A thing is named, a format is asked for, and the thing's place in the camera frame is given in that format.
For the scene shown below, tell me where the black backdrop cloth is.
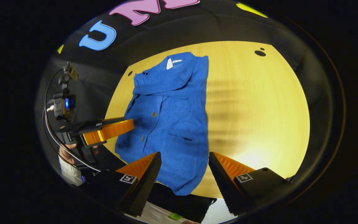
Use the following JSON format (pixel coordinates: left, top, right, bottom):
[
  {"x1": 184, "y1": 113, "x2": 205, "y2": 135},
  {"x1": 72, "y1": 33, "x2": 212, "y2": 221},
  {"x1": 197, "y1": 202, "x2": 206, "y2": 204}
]
[{"x1": 35, "y1": 0, "x2": 344, "y2": 199}]

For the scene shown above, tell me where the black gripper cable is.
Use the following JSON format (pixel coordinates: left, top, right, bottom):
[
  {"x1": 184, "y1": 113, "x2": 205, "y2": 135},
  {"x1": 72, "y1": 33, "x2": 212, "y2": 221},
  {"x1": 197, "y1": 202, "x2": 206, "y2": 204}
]
[{"x1": 43, "y1": 69, "x2": 102, "y2": 172}]

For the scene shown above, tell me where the blue shirt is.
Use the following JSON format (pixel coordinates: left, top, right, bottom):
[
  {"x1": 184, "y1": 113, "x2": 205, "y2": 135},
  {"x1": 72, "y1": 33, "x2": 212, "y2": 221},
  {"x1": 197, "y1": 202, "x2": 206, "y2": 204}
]
[{"x1": 114, "y1": 52, "x2": 209, "y2": 196}]

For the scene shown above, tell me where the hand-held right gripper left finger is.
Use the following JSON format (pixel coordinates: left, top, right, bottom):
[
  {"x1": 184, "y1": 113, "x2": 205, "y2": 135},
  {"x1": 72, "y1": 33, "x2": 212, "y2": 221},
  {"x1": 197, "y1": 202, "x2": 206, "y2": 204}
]
[{"x1": 87, "y1": 152, "x2": 162, "y2": 217}]

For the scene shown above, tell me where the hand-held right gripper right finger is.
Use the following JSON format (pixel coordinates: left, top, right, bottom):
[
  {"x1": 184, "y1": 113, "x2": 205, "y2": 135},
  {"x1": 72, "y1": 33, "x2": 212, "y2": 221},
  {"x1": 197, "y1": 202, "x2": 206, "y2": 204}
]
[{"x1": 209, "y1": 152, "x2": 291, "y2": 217}]

